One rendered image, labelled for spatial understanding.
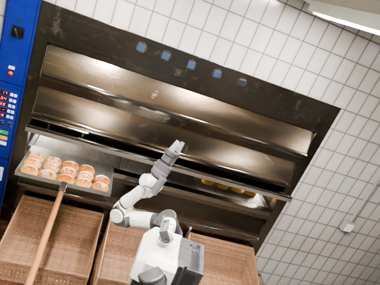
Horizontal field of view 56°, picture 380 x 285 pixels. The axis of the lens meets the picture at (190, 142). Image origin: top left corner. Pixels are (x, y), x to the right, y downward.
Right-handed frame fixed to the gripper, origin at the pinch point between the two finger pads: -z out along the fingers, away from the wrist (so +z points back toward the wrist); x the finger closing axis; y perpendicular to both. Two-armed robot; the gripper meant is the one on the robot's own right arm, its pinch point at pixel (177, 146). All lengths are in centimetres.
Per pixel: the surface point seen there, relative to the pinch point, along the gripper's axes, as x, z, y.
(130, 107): -28, 2, 49
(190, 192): -76, 31, -4
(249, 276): -111, 62, -72
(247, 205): -102, 17, -39
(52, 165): -10, 57, 61
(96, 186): -19, 51, 33
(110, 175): -41, 48, 40
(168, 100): -35, -15, 34
